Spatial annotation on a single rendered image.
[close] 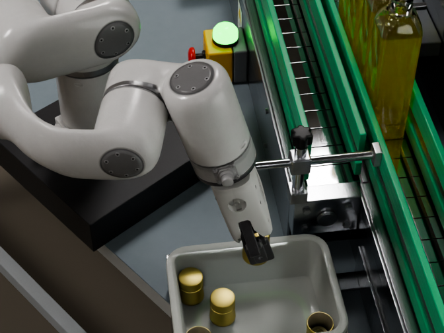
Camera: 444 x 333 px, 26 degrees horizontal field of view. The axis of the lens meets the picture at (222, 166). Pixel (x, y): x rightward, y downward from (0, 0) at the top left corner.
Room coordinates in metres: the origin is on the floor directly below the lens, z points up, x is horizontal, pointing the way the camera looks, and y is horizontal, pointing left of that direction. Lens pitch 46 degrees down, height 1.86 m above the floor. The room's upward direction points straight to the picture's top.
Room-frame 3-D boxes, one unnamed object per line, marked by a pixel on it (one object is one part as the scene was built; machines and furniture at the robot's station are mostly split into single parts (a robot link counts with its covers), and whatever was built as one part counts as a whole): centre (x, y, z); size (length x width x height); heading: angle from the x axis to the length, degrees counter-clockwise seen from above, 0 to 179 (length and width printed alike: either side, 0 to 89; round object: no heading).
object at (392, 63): (1.03, -0.24, 0.99); 0.06 x 0.06 x 0.21; 7
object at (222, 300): (0.77, 0.00, 0.79); 0.04 x 0.04 x 0.04
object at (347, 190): (0.90, -0.14, 0.85); 0.09 x 0.04 x 0.07; 98
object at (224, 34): (1.31, -0.01, 0.84); 0.04 x 0.04 x 0.03
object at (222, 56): (1.31, 0.00, 0.79); 0.07 x 0.07 x 0.07; 8
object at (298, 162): (0.89, -0.13, 0.95); 0.17 x 0.03 x 0.12; 98
